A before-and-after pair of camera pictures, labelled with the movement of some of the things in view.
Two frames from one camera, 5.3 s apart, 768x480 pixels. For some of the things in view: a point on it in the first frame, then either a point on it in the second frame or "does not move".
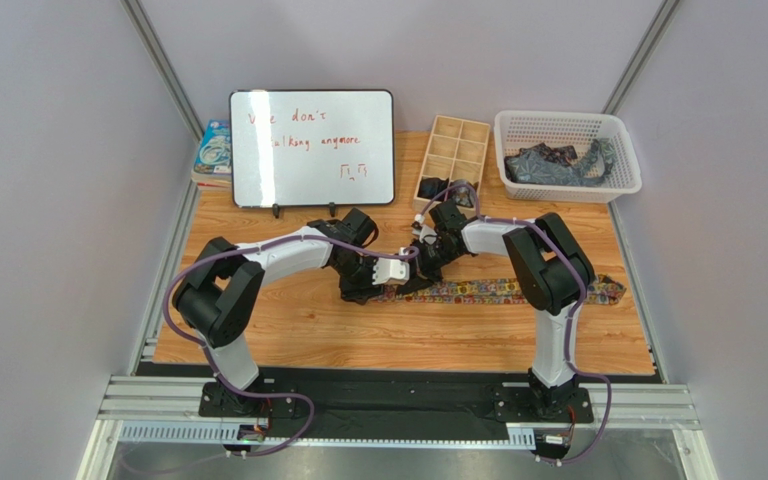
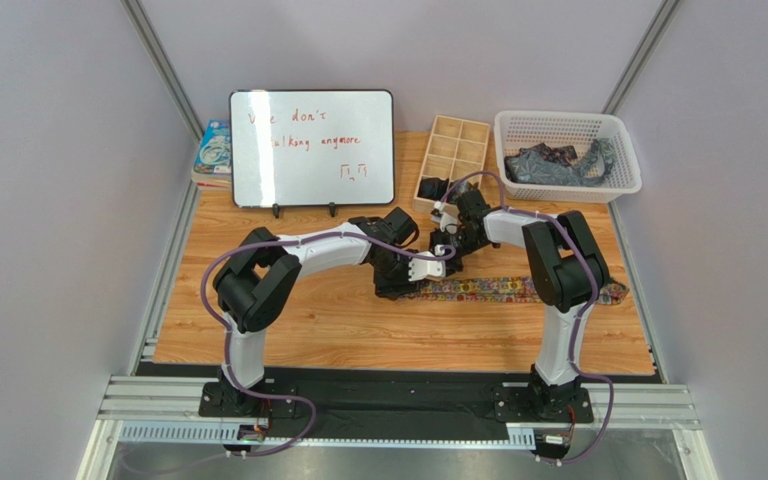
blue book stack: [212, 167] does not move
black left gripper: [363, 281] -> [392, 275]
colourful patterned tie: [603, 290] does not move
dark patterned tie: [558, 154] does not move
